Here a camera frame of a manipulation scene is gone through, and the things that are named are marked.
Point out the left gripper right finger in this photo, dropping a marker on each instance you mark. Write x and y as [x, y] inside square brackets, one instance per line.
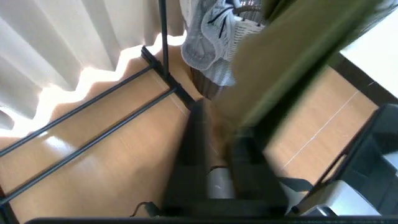
[255, 180]

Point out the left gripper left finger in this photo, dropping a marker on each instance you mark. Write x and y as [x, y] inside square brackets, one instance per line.
[189, 174]

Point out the green long-sleeved shirt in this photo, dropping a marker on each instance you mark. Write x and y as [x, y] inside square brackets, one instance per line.
[280, 56]

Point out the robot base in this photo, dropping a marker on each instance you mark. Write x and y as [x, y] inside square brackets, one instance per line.
[367, 161]

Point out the black clothes rack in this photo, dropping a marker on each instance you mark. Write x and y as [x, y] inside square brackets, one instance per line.
[164, 31]

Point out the white laundry basket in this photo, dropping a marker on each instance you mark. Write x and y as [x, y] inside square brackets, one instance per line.
[245, 34]

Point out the pale grey shorts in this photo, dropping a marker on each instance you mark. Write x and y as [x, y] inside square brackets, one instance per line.
[202, 46]

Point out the beige curtain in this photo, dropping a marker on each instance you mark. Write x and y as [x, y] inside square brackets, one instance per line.
[62, 40]

